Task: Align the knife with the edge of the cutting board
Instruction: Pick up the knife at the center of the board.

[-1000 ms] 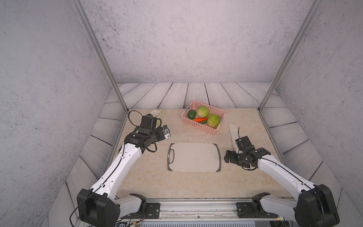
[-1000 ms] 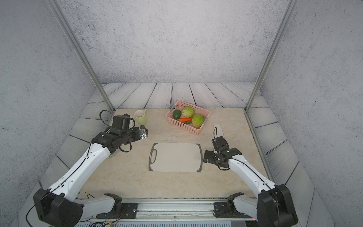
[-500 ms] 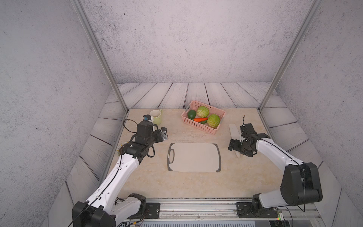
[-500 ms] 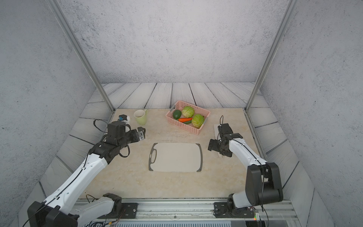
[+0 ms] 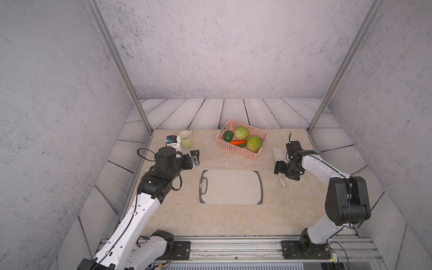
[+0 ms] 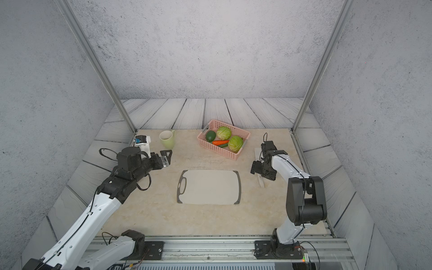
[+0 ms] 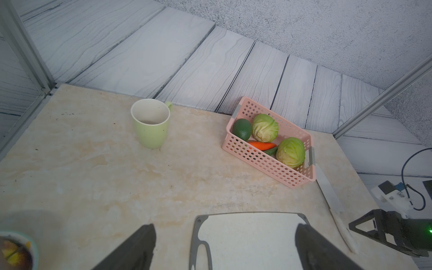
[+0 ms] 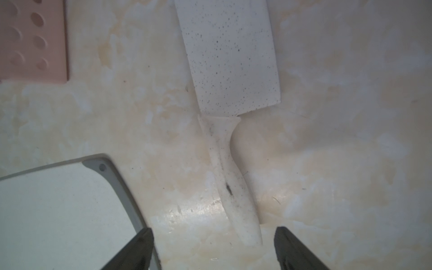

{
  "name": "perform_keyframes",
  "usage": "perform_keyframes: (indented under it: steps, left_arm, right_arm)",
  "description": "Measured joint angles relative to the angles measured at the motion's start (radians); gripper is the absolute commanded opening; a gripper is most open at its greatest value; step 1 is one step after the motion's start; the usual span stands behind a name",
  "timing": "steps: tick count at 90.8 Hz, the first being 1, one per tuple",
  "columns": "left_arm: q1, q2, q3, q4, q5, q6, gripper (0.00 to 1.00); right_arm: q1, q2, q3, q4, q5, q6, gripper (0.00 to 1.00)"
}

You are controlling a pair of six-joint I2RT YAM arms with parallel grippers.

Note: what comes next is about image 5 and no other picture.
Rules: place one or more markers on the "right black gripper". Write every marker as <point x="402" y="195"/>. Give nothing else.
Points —
<point x="279" y="167"/>

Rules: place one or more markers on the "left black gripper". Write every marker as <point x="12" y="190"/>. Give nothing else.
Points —
<point x="194" y="160"/>

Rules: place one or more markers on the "white ceramic knife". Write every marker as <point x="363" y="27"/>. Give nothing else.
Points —
<point x="278" y="156"/>

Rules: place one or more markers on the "white grey-rimmed cutting board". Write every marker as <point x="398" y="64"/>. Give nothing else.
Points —
<point x="231" y="187"/>

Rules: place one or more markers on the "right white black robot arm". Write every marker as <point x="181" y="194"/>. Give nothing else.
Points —
<point x="347" y="200"/>

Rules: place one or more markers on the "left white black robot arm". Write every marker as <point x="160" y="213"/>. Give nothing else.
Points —
<point x="121" y="252"/>

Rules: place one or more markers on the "light green mug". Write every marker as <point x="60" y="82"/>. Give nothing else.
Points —
<point x="186" y="139"/>

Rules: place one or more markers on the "green cabbage front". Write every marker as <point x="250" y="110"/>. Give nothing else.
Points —
<point x="254" y="144"/>

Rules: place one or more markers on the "green cabbage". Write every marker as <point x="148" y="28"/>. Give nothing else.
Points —
<point x="241" y="133"/>
<point x="254" y="144"/>

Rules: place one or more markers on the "dark green avocado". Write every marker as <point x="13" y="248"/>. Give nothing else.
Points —
<point x="228" y="136"/>

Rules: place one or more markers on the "orange carrot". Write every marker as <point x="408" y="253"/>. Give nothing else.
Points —
<point x="238" y="142"/>

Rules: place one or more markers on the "pink plastic basket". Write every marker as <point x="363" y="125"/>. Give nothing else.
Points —
<point x="232" y="125"/>

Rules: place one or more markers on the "green cabbage back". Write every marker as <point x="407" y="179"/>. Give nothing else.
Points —
<point x="241" y="133"/>

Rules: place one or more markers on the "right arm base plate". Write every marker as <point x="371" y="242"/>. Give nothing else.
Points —
<point x="305" y="250"/>

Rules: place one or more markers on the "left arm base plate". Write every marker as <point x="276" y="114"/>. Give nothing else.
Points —
<point x="176" y="251"/>

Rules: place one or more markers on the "aluminium mounting rail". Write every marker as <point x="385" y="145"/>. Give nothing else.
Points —
<point x="349" y="252"/>

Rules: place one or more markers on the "left aluminium frame post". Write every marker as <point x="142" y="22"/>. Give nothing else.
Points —
<point x="114" y="54"/>

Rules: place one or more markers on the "aluminium frame post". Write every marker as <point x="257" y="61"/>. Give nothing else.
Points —
<point x="114" y="54"/>
<point x="367" y="23"/>

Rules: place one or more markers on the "right aluminium frame post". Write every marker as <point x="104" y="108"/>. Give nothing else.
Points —
<point x="367" y="23"/>

